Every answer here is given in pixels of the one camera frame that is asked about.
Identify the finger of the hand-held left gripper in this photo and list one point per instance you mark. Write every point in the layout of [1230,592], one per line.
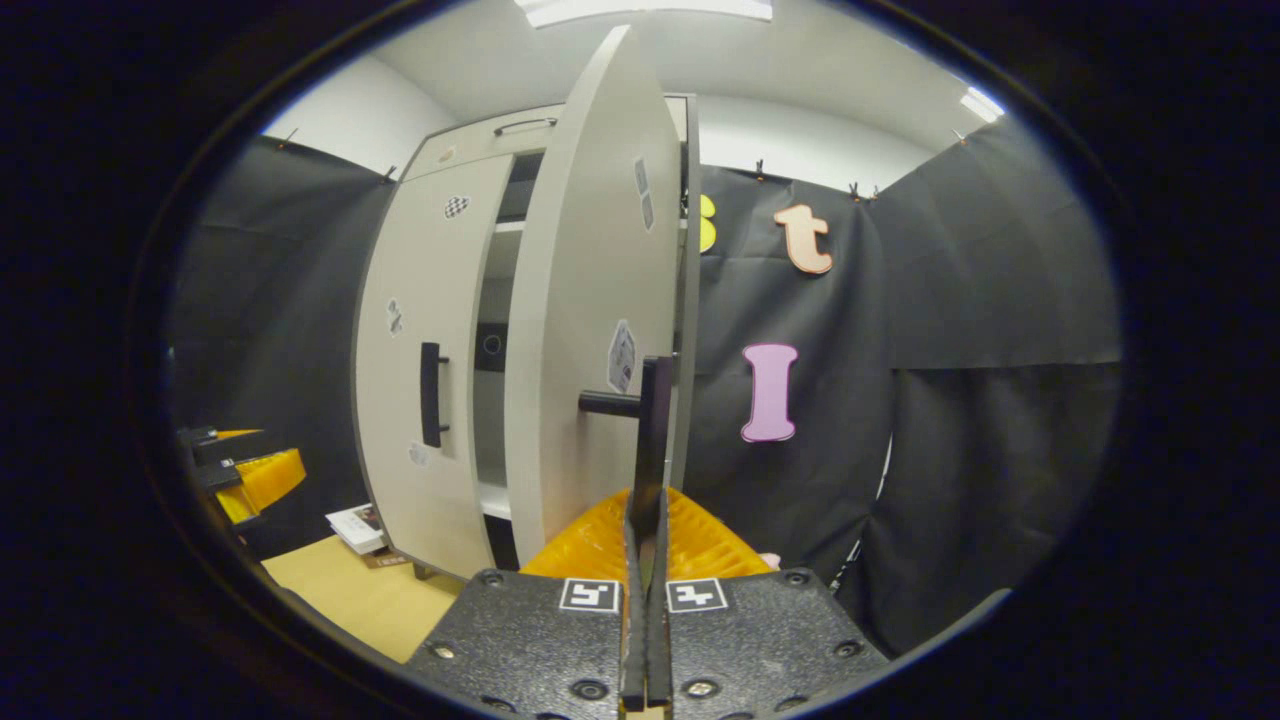
[265,480]

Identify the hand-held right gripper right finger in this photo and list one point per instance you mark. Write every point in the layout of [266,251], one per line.
[660,650]

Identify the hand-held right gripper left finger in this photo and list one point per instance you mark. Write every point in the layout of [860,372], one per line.
[634,650]

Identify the grey shoe cabinet door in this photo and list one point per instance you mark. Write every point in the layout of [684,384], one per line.
[440,270]
[580,300]

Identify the grey double-door shoe cabinet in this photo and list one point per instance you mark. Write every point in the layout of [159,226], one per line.
[480,152]

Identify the white cabinet shelf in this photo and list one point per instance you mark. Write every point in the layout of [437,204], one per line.
[495,500]
[508,227]

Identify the white booklet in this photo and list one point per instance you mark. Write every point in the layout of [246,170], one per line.
[355,528]

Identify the green pink plush toy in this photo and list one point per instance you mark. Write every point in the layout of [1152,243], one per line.
[770,561]

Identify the black backdrop cloth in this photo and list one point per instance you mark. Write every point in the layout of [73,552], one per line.
[950,280]
[280,300]

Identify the long ceiling light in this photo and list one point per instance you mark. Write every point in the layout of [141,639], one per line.
[645,10]

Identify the small ceiling light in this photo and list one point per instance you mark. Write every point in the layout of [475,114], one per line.
[982,104]

